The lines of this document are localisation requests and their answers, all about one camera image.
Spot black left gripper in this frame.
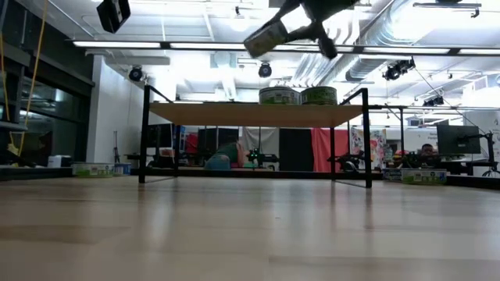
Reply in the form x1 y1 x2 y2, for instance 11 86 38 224
96 0 132 34

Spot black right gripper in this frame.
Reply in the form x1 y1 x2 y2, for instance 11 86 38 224
273 0 360 60

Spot white green label seafood can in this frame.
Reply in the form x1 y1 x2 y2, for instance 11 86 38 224
401 168 448 186
243 20 291 59
72 162 116 179
258 86 302 106

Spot wooden shelf black metal legs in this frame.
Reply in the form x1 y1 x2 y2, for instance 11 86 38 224
137 84 373 190

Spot white round pendant lamp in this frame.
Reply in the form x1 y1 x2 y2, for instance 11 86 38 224
229 5 251 34

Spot overhead LED light bar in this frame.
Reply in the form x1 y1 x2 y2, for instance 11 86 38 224
72 38 500 55

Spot black track light cluster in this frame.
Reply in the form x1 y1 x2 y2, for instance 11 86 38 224
382 57 416 82

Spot grey hanging cloth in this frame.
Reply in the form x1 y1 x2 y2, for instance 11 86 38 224
241 126 280 157

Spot black curtain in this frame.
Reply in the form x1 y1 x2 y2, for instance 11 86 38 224
279 127 313 172

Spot black display screen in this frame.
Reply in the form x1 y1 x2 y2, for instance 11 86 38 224
144 123 173 149

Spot red curtain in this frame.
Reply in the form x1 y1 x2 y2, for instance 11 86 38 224
312 127 350 173

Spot colourful printed poster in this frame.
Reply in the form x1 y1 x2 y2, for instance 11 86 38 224
349 127 388 167

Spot black tripod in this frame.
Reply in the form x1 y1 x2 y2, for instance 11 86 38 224
112 130 121 164

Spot black partition panel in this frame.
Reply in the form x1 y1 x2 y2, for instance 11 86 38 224
197 127 240 165

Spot black ceiling spotlight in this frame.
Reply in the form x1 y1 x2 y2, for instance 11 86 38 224
423 95 445 108

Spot white box device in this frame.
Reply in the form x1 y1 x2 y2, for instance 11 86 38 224
47 155 73 169

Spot black computer monitor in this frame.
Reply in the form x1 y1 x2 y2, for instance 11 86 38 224
436 124 482 155

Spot silver ventilation duct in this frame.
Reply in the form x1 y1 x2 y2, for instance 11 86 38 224
345 0 445 83

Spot black background metal frame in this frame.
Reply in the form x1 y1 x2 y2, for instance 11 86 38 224
366 104 500 169

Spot black table edge rail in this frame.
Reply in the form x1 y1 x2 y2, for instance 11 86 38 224
0 164 500 192

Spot yellow cord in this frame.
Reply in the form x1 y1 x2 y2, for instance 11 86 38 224
0 0 48 157

